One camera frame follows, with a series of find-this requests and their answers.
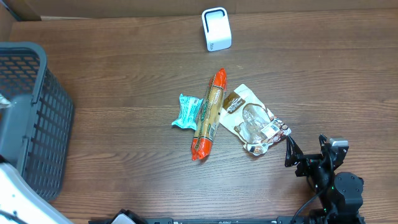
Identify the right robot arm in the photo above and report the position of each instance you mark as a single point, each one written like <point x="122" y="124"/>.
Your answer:
<point x="338" y="196"/>

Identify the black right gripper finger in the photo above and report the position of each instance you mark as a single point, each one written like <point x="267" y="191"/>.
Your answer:
<point x="324" y="144"/>
<point x="293" y="153"/>

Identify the cream brown nut bag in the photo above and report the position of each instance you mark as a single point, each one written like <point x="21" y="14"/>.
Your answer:
<point x="246" y="116"/>

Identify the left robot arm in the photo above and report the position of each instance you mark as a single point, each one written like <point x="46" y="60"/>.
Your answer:
<point x="20" y="204"/>

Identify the white barcode scanner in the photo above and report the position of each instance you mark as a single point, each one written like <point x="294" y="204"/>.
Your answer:
<point x="216" y="29"/>

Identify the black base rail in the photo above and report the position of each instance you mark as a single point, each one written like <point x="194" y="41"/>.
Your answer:
<point x="278" y="220"/>

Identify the teal snack packet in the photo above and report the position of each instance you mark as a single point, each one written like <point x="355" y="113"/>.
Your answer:
<point x="189" y="108"/>

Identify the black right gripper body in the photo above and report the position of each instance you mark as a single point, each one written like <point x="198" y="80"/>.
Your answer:
<point x="320" y="176"/>

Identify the grey plastic basket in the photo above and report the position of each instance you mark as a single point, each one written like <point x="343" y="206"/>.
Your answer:
<point x="36" y="129"/>

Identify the white tube gold cap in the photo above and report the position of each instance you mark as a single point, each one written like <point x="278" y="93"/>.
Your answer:
<point x="4" y="102"/>

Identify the orange spaghetti packet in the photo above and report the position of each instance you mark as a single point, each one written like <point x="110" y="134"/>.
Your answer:
<point x="209" y="116"/>

